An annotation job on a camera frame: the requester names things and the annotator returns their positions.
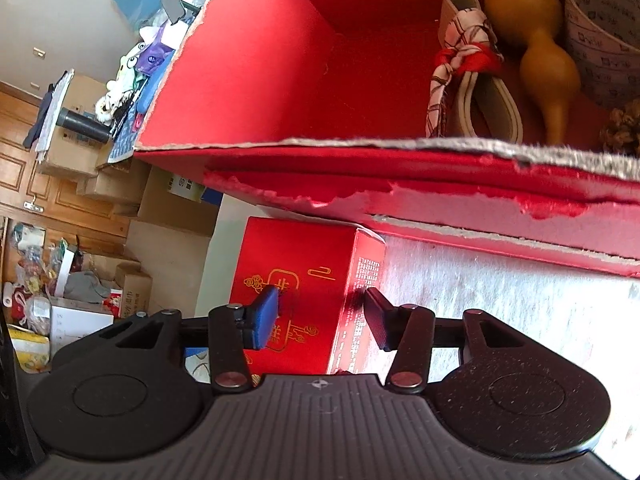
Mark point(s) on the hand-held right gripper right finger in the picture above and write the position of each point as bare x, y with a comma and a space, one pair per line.
377, 321

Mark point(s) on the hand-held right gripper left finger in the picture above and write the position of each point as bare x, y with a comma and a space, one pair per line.
265, 317

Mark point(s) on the small red printed box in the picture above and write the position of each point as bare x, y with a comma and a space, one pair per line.
300, 260

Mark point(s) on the beige slipper with plaid cloth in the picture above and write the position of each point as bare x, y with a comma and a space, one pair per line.
495, 106

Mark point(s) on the large red cardboard box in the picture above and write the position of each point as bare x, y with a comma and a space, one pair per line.
250, 60

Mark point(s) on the brown gourd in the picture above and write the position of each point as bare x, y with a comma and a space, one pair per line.
545, 70

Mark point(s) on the plaid cloth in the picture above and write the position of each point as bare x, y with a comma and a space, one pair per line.
470, 30

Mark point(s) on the brown pine cone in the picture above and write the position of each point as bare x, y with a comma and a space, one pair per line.
622, 127

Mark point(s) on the white fuzzy blanket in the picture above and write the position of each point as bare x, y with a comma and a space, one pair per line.
500, 300

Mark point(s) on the grey cloth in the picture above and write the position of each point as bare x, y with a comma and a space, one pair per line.
86, 286

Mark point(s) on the white box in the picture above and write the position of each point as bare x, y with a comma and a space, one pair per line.
80, 325

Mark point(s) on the blue patterned cloth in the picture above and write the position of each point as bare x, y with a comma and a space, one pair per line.
125, 142

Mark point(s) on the yellow bag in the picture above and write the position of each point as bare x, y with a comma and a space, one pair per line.
30, 352

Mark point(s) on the pile of plastic bags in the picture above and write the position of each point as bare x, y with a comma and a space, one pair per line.
30, 280

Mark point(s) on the dark grey cylinder flask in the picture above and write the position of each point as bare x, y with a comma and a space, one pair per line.
82, 125

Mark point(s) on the pile of plush toys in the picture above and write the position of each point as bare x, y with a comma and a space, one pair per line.
130, 70

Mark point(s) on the wooden door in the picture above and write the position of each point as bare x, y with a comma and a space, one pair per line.
15, 160

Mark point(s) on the hanging dark clothing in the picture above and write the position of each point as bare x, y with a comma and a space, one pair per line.
47, 110

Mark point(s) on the black phone on stand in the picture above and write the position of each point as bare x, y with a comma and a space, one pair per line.
173, 4

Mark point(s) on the printed tape roll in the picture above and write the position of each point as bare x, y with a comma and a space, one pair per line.
595, 60

